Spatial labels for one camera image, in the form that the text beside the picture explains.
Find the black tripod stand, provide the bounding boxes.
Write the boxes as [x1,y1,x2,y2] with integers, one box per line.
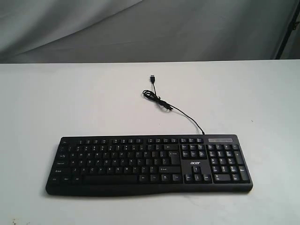
[274,0,300,60]

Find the black acer keyboard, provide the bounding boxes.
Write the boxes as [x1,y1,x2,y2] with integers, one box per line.
[45,135,253,196]

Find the grey backdrop cloth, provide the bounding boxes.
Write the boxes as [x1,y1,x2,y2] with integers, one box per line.
[0,0,298,63]

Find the black keyboard usb cable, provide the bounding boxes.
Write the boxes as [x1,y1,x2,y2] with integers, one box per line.
[142,74,206,136]

